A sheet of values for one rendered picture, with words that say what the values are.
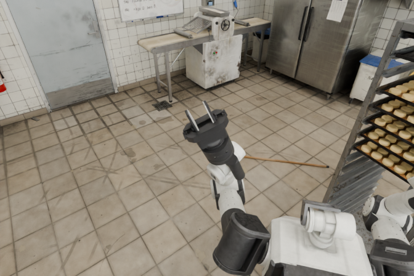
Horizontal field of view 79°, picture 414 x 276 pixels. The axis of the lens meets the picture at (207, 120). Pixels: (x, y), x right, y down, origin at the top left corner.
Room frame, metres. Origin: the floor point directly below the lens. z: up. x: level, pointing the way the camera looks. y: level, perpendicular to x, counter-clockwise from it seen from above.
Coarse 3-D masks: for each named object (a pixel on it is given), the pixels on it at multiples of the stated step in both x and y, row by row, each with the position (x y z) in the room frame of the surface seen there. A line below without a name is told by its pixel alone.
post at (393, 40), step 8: (400, 24) 1.10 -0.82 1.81; (392, 32) 1.11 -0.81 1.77; (392, 40) 1.10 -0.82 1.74; (392, 48) 1.09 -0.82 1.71; (384, 56) 1.11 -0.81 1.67; (384, 64) 1.09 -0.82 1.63; (376, 72) 1.11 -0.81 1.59; (376, 80) 1.10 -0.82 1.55; (368, 96) 1.10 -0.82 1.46; (368, 104) 1.09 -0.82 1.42; (360, 112) 1.11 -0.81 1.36; (360, 120) 1.10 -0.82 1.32; (352, 128) 1.11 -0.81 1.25; (360, 128) 1.10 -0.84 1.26; (352, 136) 1.10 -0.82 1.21; (344, 152) 1.11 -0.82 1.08; (344, 160) 1.09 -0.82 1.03; (336, 168) 1.11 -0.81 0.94; (336, 176) 1.10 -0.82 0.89; (328, 192) 1.10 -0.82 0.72; (328, 200) 1.10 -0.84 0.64
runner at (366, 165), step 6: (366, 162) 1.22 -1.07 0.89; (372, 162) 1.25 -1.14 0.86; (354, 168) 1.17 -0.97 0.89; (360, 168) 1.19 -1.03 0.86; (366, 168) 1.19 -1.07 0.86; (342, 174) 1.11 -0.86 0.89; (348, 174) 1.14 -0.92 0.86; (354, 174) 1.14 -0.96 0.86; (336, 180) 1.09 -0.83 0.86; (342, 180) 1.09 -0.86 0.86
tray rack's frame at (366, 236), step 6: (408, 18) 1.16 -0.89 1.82; (408, 24) 1.07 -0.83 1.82; (408, 30) 1.06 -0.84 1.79; (360, 210) 1.37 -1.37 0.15; (354, 216) 1.31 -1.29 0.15; (360, 216) 1.31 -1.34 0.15; (360, 222) 1.25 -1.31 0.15; (360, 228) 1.20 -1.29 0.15; (360, 234) 1.15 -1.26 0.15; (366, 234) 1.15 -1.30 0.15; (366, 240) 1.09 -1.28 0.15; (372, 240) 1.09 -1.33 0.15; (366, 246) 1.04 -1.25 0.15
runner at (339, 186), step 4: (376, 164) 1.31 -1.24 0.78; (368, 168) 1.26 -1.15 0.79; (372, 168) 1.28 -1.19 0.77; (376, 168) 1.28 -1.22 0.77; (360, 172) 1.22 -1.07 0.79; (364, 172) 1.24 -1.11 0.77; (368, 172) 1.24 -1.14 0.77; (352, 176) 1.18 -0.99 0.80; (356, 176) 1.20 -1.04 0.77; (360, 176) 1.20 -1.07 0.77; (364, 176) 1.21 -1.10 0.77; (348, 180) 1.16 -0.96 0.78; (352, 180) 1.17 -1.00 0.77; (356, 180) 1.17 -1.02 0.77; (340, 184) 1.12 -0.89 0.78; (344, 184) 1.13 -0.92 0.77; (348, 184) 1.13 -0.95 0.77; (336, 188) 1.10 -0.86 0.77; (340, 188) 1.10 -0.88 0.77
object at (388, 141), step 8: (376, 128) 1.15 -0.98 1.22; (368, 136) 1.07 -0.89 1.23; (376, 136) 1.05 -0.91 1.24; (384, 136) 1.08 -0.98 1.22; (392, 136) 1.05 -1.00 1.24; (384, 144) 1.00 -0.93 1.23; (392, 144) 1.01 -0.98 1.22; (400, 144) 0.99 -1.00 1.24; (400, 152) 0.94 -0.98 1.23; (408, 152) 0.93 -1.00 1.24; (408, 160) 0.89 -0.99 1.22
